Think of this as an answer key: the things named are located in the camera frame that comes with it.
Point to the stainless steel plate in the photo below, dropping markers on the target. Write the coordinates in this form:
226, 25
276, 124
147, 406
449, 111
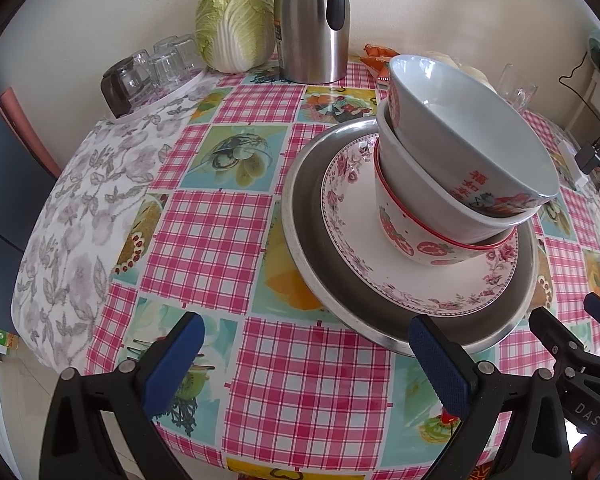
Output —
310, 240

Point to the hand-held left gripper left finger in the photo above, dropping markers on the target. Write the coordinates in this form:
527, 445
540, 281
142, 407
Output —
172, 365

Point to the bag of steamed buns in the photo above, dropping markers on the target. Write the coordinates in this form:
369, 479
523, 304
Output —
472, 72

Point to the black power adapter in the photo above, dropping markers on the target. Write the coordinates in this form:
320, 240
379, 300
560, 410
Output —
591, 160

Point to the white square bowl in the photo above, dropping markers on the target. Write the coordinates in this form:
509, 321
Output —
410, 180

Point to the strawberry print bowl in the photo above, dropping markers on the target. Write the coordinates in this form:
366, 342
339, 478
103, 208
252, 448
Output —
420, 245

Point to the dark blue panel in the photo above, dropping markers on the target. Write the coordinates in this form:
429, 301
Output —
5, 175

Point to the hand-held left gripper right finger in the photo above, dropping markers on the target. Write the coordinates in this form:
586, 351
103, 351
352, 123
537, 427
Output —
437, 365

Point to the white power strip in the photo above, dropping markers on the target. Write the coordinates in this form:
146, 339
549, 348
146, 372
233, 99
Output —
577, 180

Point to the pink board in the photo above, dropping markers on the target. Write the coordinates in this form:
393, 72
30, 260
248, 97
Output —
25, 125

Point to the napa cabbage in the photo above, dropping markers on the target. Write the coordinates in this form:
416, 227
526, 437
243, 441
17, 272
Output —
235, 25

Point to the steel thermos jug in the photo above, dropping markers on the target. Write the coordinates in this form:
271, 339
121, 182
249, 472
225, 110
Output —
305, 35

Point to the pink floral round plate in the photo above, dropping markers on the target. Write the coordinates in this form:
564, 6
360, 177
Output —
360, 240

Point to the person's right hand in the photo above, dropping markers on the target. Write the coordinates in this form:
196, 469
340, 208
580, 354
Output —
585, 457

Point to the clear drinking glass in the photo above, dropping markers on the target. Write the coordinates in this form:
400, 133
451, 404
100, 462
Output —
162, 71
187, 52
141, 67
165, 44

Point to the orange snack packet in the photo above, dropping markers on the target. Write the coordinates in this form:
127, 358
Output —
375, 55

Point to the grey floral tablecloth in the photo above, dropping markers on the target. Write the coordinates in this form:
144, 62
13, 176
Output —
80, 210

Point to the clear glass mug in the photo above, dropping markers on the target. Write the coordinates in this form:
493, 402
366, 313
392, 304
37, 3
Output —
517, 92

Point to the light blue bowl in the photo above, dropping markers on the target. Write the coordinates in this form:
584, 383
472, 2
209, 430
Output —
455, 110

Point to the white glass tray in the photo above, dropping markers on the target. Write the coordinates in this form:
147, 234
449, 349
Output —
180, 89

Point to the teal cloth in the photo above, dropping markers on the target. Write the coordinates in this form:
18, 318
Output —
597, 47

